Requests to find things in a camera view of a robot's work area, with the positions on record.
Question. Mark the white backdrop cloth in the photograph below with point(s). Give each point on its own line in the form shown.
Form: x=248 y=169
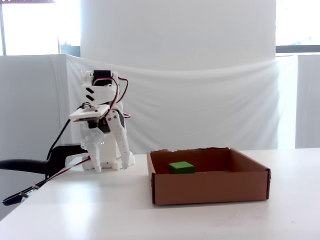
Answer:
x=200 y=105

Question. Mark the brown cardboard box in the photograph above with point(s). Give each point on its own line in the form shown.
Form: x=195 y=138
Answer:
x=210 y=187

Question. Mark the grey window mullion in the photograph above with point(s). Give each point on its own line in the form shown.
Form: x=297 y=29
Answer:
x=3 y=27

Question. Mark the white partition panel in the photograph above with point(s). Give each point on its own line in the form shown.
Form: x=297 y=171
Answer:
x=308 y=100
x=25 y=100

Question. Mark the white round pillar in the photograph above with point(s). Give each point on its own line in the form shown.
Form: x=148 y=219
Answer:
x=175 y=30

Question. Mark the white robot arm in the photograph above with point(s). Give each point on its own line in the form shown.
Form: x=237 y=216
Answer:
x=102 y=93

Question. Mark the green cube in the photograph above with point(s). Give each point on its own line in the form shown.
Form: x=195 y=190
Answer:
x=181 y=168

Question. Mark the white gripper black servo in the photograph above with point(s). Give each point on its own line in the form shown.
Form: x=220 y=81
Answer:
x=115 y=124

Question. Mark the black clamp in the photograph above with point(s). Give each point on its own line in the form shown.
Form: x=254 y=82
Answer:
x=60 y=151

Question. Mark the dark window sill bar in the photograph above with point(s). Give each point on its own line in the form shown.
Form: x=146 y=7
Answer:
x=297 y=49

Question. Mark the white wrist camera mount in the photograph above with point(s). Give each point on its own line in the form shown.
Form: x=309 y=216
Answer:
x=90 y=113

